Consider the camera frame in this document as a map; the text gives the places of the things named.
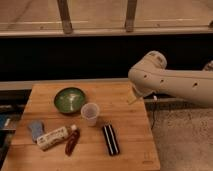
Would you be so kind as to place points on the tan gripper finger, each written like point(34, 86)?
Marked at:
point(131, 98)

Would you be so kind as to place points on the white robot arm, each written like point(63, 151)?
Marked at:
point(151, 75)

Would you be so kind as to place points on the green ceramic bowl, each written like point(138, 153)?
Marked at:
point(69, 100)

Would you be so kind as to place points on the black striped case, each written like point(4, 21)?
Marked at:
point(111, 141)

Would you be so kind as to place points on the dark red snack packet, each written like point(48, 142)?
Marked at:
point(72, 141)

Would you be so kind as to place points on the wooden cutting board table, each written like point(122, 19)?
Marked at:
point(130, 124)

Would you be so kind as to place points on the white labelled bottle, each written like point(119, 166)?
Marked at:
point(54, 137)

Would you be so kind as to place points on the blue grey sponge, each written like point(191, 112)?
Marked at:
point(36, 129)

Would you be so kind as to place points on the right metal post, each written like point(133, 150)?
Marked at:
point(130, 15)

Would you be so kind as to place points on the metal post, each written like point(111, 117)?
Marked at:
point(130, 15)
point(65, 16)

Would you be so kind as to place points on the left metal post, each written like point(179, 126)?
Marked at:
point(65, 16)

